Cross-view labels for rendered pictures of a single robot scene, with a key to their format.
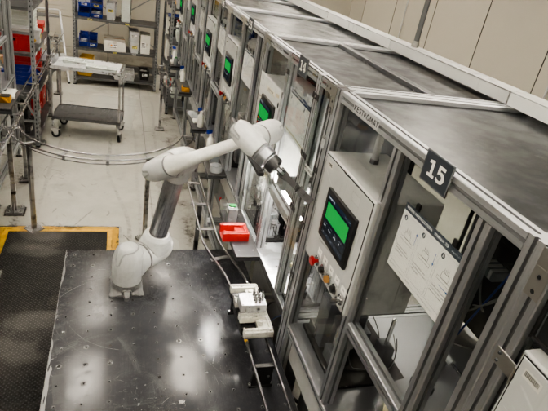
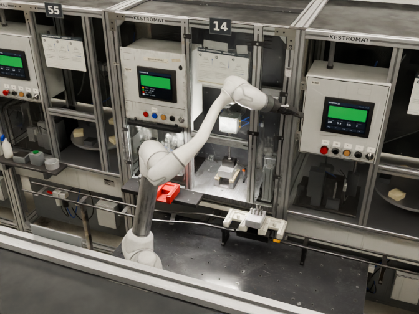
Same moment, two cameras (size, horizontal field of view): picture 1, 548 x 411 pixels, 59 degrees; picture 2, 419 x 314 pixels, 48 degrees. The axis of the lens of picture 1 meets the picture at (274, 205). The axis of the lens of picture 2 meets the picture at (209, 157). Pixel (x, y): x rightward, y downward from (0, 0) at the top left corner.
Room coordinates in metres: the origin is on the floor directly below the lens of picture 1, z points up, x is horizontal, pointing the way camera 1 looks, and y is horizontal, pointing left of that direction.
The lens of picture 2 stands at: (0.63, 1.93, 2.67)
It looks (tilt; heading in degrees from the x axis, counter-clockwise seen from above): 30 degrees down; 311
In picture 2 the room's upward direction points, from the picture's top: straight up
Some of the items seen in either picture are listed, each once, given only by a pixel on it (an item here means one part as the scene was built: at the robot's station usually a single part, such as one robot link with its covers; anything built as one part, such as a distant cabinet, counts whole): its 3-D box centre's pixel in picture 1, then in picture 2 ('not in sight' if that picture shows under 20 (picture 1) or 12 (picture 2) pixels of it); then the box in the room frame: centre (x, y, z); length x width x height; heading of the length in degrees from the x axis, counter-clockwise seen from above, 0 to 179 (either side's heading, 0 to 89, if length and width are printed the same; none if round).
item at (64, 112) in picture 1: (89, 97); not in sight; (5.77, 2.50, 0.47); 0.84 x 0.53 x 0.94; 104
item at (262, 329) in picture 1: (249, 312); (255, 227); (1.91, 0.02, 0.84); 0.36 x 0.14 x 0.10; 20
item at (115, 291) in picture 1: (126, 285); not in sight; (2.10, 0.71, 0.71); 0.22 x 0.18 x 0.06; 20
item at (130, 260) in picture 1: (129, 262); (147, 270); (2.13, 0.71, 0.85); 0.18 x 0.16 x 0.22; 155
